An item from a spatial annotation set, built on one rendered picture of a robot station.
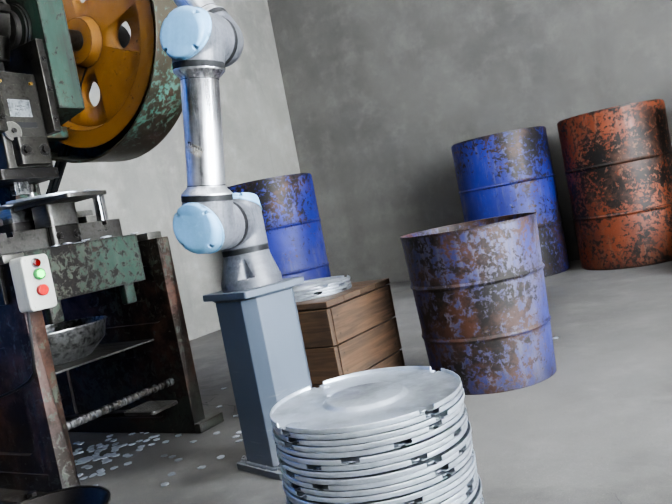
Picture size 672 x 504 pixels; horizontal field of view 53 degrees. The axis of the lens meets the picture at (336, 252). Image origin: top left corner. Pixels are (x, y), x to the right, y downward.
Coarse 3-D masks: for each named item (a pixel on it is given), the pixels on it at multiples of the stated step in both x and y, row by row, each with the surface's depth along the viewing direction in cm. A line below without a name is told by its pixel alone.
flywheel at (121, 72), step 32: (64, 0) 232; (96, 0) 224; (128, 0) 217; (96, 32) 224; (128, 32) 238; (96, 64) 229; (128, 64) 221; (128, 96) 218; (96, 128) 228; (128, 128) 223
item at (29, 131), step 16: (0, 80) 191; (16, 80) 196; (32, 80) 200; (16, 96) 195; (32, 96) 200; (16, 112) 194; (32, 112) 199; (16, 128) 192; (32, 128) 198; (0, 144) 191; (16, 144) 191; (32, 144) 194; (48, 144) 202; (0, 160) 192; (16, 160) 192; (32, 160) 193; (48, 160) 198
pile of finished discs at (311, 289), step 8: (312, 280) 230; (320, 280) 227; (328, 280) 222; (336, 280) 216; (344, 280) 208; (296, 288) 210; (304, 288) 209; (312, 288) 201; (320, 288) 202; (328, 288) 203; (336, 288) 205; (344, 288) 212; (296, 296) 208; (304, 296) 201; (312, 296) 207; (320, 296) 202
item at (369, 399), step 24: (336, 384) 112; (360, 384) 109; (384, 384) 104; (408, 384) 103; (432, 384) 101; (456, 384) 99; (288, 408) 103; (312, 408) 100; (336, 408) 97; (360, 408) 95; (384, 408) 94; (408, 408) 91; (432, 408) 89; (312, 432) 89; (336, 432) 87
